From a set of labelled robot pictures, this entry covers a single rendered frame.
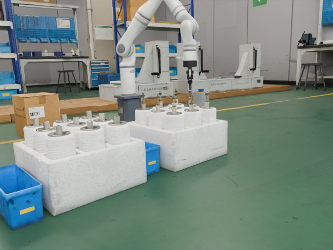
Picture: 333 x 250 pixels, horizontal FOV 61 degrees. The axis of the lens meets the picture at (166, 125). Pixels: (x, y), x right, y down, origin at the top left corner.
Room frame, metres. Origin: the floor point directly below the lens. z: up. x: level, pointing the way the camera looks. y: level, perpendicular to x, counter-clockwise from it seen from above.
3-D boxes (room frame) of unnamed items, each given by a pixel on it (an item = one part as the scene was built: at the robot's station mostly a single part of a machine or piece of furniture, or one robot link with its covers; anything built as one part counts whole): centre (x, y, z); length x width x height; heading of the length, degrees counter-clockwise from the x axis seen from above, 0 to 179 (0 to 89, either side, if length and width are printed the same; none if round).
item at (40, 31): (6.47, 2.47, 0.94); 1.40 x 0.70 x 1.88; 123
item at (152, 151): (1.31, 0.17, 0.06); 0.30 x 0.11 x 0.12; 42
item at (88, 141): (1.04, 0.28, 0.16); 0.10 x 0.10 x 0.18
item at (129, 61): (1.82, 0.23, 0.54); 0.09 x 0.09 x 0.17; 66
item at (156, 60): (3.77, 0.39, 0.45); 0.82 x 0.57 x 0.74; 123
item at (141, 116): (1.50, 0.12, 0.16); 0.10 x 0.10 x 0.18
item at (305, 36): (5.21, -2.54, 0.87); 0.41 x 0.17 x 0.25; 123
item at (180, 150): (1.49, -0.05, 0.09); 0.39 x 0.39 x 0.18; 41
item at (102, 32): (7.61, 1.52, 1.38); 0.49 x 0.02 x 0.35; 123
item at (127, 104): (1.82, 0.23, 0.15); 0.15 x 0.15 x 0.30; 33
